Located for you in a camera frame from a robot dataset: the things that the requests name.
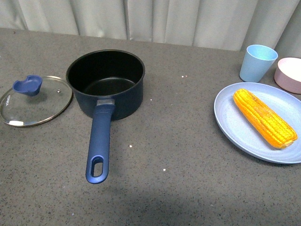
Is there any glass lid blue knob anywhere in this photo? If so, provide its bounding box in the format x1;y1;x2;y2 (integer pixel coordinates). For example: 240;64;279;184
0;75;72;127

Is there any yellow corn cob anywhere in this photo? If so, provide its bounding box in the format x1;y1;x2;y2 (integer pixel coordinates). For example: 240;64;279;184
233;89;298;149

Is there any dark blue saucepan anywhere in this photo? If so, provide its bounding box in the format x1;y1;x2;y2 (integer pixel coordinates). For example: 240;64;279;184
66;49;145;184

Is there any light blue plate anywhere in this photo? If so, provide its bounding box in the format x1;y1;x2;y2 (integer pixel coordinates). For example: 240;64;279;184
214;82;301;164

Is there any white curtain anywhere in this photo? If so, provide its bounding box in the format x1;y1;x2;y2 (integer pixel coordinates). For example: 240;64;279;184
0;0;301;57

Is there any light blue cup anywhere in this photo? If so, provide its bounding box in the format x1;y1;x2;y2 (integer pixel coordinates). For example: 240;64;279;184
239;44;278;82

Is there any pink bowl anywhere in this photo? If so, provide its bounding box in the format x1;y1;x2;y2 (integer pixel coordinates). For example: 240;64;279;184
274;57;301;94

